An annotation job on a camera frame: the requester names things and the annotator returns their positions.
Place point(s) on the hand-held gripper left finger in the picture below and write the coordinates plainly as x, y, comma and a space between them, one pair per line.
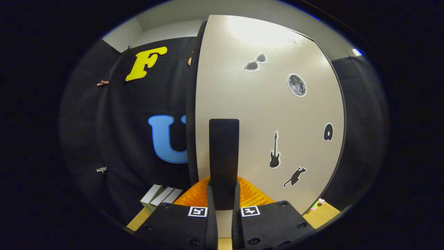
177, 225

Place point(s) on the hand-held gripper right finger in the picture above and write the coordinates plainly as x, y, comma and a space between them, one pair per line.
274, 225

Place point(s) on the beige cabinet door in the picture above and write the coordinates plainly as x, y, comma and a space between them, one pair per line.
249, 104

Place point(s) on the brown book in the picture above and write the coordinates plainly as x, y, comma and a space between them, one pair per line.
170, 196

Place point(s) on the green book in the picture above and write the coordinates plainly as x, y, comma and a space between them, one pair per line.
150, 199

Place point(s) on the small pink green object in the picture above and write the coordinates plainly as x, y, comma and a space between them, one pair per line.
317, 203

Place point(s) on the white clip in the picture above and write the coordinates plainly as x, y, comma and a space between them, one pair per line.
101, 169

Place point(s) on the black backdrop cloth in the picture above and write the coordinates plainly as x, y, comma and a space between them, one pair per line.
121, 139

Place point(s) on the grey cabinet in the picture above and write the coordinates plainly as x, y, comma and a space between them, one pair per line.
191, 104

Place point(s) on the pink clip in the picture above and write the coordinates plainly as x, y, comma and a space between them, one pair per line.
102, 83

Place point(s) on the black clip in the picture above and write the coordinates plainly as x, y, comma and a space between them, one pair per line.
126, 48

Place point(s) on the small ceiling light panel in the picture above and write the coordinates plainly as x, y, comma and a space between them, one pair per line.
356, 52

